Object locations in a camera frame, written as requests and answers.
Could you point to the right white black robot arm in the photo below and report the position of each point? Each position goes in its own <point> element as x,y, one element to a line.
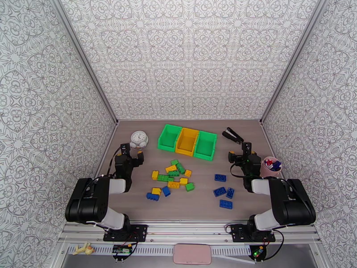
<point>290,203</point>

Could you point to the blue small lego brick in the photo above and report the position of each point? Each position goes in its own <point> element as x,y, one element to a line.
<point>166,191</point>

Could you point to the pink cup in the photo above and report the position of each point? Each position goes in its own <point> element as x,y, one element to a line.
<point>269,172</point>

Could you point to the black stapler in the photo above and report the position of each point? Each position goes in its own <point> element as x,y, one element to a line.
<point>233,136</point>

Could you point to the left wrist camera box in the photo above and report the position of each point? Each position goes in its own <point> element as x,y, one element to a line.
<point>125,149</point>

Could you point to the pink rectangular pad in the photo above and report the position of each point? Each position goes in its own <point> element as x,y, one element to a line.
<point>192,253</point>

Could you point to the green plastic bin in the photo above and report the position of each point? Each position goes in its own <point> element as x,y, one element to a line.
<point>205,145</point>
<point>168,137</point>

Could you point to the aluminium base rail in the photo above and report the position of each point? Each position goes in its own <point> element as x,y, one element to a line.
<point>189,231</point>

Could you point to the aluminium table side rail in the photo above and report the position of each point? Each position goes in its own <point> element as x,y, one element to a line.
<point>269,141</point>
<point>107,147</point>

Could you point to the yellow plastic bin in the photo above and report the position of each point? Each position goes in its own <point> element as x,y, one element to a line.
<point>187,141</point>

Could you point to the blue long lego brick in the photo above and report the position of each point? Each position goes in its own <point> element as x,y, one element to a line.
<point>152,197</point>

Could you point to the green long lego brick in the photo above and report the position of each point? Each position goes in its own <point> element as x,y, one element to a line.
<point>162,178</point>
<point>181,168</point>

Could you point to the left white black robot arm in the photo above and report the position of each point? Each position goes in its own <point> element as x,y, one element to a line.
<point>83,203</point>

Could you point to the circuit board with green light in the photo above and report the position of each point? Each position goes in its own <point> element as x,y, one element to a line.
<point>258,252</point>

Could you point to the aluminium frame post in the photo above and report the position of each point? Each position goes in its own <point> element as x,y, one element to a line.
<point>83,60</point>
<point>291,60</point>

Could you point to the green square lego brick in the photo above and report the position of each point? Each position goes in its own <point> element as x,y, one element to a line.
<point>190,187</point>

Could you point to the red marker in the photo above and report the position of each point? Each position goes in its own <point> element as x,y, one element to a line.
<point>267,163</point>

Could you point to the white alarm clock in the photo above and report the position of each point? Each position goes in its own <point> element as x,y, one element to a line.
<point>138,138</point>

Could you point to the green small lego brick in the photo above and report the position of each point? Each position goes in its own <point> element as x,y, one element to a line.
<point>175,162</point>
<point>170,179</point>

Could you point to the yellow rubber toy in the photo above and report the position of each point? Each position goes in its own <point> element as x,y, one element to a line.
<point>83,249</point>

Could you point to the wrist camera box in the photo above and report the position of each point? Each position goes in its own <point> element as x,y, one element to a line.
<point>125,149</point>
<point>246,148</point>

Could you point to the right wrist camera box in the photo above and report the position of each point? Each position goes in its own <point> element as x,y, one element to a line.
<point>246,148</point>

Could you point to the yellow square lego brick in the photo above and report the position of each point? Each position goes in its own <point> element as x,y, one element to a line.
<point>155,175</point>
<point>156,191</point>

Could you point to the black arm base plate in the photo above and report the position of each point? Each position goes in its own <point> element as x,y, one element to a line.
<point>139,232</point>
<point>239,233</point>

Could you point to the blue marker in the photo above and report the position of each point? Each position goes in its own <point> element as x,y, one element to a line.
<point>276,165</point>

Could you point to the yellow small lego brick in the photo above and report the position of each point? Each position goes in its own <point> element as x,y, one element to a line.
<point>188,173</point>
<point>183,181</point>

